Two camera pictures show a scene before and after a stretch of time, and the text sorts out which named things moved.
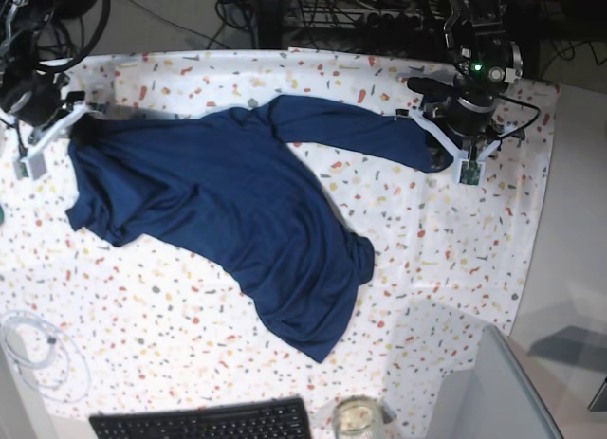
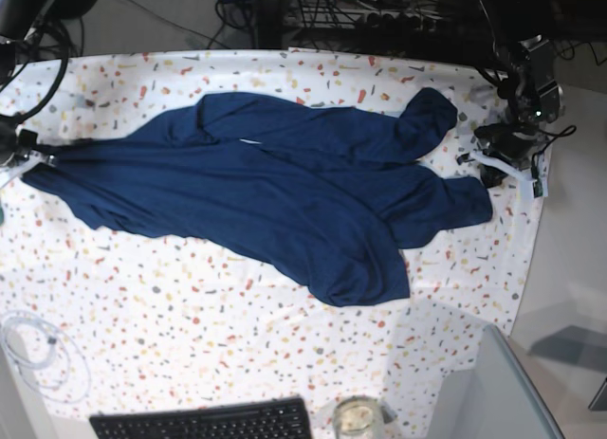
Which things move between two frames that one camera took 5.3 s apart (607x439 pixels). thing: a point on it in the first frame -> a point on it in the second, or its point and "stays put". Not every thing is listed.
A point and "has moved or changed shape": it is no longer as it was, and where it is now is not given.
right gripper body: [466, 115] -> [512, 141]
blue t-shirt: [227, 186] has moved or changed shape
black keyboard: [278, 419] stays put
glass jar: [358, 417] stays put
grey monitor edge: [496, 400] stays put
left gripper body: [33, 97] -> [15, 145]
